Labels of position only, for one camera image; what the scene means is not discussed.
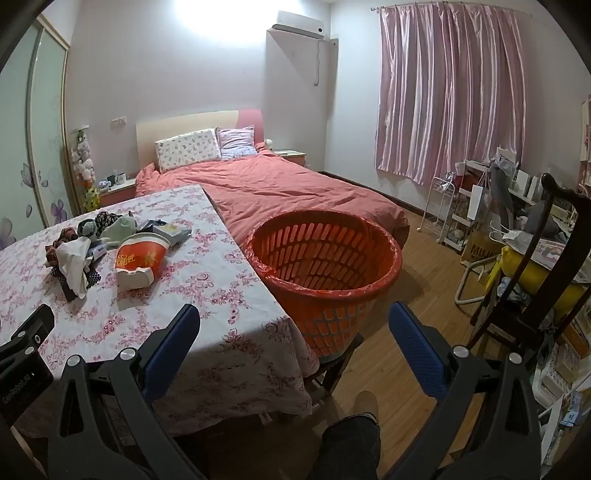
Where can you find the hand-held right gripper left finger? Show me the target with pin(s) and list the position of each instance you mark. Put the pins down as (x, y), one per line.
(171, 350)

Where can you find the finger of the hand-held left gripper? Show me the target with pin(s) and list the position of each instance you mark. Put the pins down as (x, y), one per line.
(39, 323)

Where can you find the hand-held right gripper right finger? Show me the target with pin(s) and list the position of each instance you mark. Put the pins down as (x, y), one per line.
(413, 350)

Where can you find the white tissue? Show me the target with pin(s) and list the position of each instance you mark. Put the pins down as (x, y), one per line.
(74, 263)

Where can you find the black dotted ribbon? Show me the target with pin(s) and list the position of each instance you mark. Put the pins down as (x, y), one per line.
(94, 277)

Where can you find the red plaid scrunchie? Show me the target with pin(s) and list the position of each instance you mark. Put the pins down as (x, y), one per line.
(62, 237)

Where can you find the small white blue packet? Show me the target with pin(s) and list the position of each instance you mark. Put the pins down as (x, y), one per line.
(98, 251)

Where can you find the orange plastic laundry basket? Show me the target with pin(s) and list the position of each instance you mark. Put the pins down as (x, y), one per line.
(323, 302)

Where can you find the grey green sock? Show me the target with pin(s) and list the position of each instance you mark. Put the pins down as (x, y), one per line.
(87, 227)

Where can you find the yellow bird print tube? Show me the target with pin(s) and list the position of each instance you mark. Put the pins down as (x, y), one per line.
(171, 229)

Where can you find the light green sock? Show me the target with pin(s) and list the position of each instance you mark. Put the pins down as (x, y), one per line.
(121, 228)

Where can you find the black floral cloth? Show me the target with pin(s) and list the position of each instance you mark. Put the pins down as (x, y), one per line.
(108, 217)

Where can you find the pink floral tablecloth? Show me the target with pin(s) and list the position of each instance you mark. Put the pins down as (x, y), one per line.
(194, 286)

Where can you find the beige slipper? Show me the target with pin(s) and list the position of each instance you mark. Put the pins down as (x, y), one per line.
(365, 406)

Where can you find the wooden stool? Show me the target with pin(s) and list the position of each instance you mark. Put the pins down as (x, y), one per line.
(332, 369)

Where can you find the person's trouser leg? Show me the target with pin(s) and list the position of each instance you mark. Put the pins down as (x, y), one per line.
(346, 447)

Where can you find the brown paper bag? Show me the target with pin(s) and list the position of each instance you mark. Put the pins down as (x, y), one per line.
(480, 249)

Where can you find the dark wooden chair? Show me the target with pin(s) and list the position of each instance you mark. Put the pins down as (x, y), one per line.
(535, 314)

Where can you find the yellow cushion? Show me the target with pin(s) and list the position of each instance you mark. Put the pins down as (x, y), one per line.
(512, 258)

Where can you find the white storage cart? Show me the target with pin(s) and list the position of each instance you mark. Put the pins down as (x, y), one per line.
(461, 217)

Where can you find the pile of boxes and papers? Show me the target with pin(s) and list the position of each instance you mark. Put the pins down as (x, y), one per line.
(563, 369)

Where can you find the pink nightstand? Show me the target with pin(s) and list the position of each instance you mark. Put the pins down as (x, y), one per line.
(291, 154)
(117, 194)

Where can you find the small blue white item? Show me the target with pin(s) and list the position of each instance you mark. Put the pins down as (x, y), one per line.
(104, 185)

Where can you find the white paper bag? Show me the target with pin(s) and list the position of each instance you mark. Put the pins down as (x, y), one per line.
(478, 205)

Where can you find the grey hanging cloth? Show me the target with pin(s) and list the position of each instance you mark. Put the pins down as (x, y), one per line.
(503, 198)

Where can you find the bed with red duvet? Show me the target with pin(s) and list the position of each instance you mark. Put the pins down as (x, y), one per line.
(286, 194)

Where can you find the white floral pillow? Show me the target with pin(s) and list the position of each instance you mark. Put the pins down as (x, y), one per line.
(187, 150)

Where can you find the sliding wardrobe with purple flowers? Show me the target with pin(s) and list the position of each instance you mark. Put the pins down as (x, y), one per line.
(46, 115)

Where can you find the pink striped pillow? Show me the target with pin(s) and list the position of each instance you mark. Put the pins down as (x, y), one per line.
(235, 141)

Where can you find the beige and pink headboard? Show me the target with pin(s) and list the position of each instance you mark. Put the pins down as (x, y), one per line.
(184, 122)

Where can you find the pink curtain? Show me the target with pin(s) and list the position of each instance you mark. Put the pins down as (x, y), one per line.
(448, 92)

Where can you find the white curtain rod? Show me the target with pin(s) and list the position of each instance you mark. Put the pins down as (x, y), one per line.
(383, 6)

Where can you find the white air conditioner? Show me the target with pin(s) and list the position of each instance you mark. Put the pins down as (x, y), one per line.
(300, 23)

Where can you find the white metal tube frame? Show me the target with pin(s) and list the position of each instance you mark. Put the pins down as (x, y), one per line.
(460, 284)

